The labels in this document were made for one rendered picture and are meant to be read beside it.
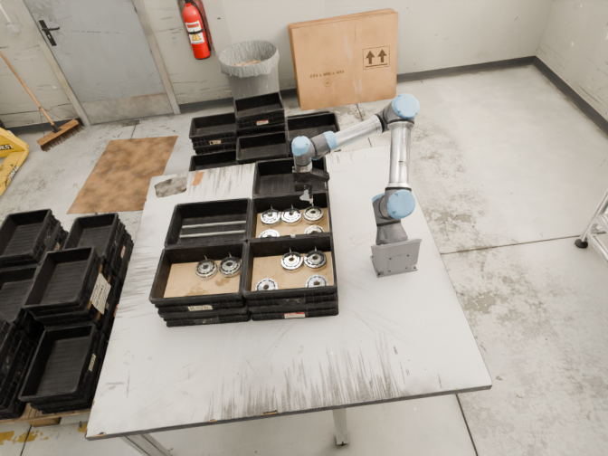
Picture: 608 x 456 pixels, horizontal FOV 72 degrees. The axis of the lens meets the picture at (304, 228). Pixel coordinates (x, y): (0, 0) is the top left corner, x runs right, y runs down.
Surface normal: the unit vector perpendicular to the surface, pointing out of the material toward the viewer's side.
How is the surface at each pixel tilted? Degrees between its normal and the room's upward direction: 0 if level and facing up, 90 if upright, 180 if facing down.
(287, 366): 0
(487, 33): 90
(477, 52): 90
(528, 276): 0
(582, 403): 0
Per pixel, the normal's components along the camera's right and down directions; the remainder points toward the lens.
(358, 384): -0.10, -0.68
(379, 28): 0.07, 0.60
